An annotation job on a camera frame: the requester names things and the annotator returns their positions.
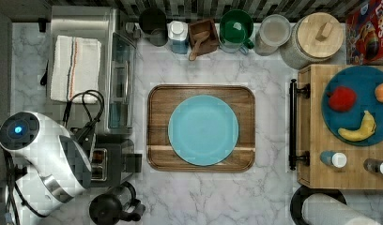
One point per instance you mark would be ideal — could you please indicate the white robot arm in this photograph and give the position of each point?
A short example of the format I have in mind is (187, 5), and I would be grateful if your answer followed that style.
(57, 170)

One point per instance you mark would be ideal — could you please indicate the wooden serving tray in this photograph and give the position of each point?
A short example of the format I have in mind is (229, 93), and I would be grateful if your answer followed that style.
(161, 102)

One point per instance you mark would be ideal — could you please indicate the light blue plate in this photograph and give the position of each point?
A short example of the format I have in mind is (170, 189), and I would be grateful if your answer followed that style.
(203, 130)

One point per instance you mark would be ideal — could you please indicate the wooden box with spoon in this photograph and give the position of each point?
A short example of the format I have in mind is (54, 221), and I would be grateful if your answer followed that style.
(203, 38)

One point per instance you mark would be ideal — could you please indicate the blue bottle white cap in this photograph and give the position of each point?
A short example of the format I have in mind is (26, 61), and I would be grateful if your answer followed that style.
(178, 37)

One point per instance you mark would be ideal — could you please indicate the black two-slot toaster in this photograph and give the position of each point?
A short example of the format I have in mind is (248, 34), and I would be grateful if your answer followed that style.
(114, 163)

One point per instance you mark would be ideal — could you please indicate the green mug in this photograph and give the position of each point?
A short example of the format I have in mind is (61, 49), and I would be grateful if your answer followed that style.
(236, 28)

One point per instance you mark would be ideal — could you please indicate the black cup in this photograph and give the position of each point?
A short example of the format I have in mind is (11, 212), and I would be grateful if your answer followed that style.
(152, 21)

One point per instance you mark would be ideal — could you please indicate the stainless toaster oven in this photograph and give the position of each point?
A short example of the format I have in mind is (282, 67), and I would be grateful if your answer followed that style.
(113, 100)

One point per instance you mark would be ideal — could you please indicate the black french press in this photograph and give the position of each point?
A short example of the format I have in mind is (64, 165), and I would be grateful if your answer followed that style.
(117, 203)

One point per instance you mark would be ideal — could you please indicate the clear lidded jar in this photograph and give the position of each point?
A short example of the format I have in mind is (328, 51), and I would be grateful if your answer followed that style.
(273, 32)

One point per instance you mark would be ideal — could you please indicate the white striped dish towel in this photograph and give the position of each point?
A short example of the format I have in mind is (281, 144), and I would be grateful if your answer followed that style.
(76, 67)

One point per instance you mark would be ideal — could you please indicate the canister with wooden lid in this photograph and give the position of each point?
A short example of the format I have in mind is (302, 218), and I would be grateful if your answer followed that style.
(314, 39)

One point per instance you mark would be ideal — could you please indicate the red apple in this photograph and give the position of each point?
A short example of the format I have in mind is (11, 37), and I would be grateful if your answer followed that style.
(342, 99)

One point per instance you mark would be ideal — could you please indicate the blue shaker white cap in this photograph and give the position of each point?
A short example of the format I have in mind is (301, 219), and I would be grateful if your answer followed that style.
(334, 159)

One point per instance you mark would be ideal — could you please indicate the dark blue round plate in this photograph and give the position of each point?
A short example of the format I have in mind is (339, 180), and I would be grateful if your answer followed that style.
(363, 81)

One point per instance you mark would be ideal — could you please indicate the yellow banana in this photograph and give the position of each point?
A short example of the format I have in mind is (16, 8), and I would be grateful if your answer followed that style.
(366, 129)

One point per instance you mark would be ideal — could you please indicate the dark shaker white cap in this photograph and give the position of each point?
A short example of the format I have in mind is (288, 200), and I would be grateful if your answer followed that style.
(373, 165)

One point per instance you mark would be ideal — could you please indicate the red cereal box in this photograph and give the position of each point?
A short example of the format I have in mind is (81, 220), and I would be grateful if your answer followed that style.
(364, 34)

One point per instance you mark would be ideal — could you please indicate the bamboo board black handle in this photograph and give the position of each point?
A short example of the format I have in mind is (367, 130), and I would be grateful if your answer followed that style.
(310, 136)

